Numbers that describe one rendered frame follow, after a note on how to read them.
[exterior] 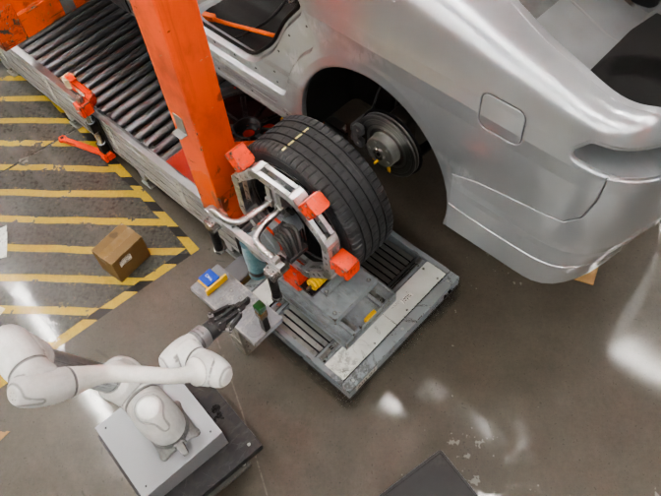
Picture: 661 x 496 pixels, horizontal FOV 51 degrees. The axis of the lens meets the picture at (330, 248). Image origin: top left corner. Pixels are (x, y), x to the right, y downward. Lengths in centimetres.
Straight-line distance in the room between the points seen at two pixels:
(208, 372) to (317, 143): 92
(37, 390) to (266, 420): 135
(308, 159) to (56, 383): 113
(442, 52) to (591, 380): 182
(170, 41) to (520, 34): 113
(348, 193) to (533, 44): 84
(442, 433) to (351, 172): 132
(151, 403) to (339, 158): 114
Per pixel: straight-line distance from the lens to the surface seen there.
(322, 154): 256
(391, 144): 293
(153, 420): 268
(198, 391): 310
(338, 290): 331
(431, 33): 229
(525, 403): 336
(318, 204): 245
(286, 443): 326
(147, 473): 291
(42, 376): 227
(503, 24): 220
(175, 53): 250
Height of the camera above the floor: 308
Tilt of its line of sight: 56 degrees down
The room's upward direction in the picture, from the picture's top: 7 degrees counter-clockwise
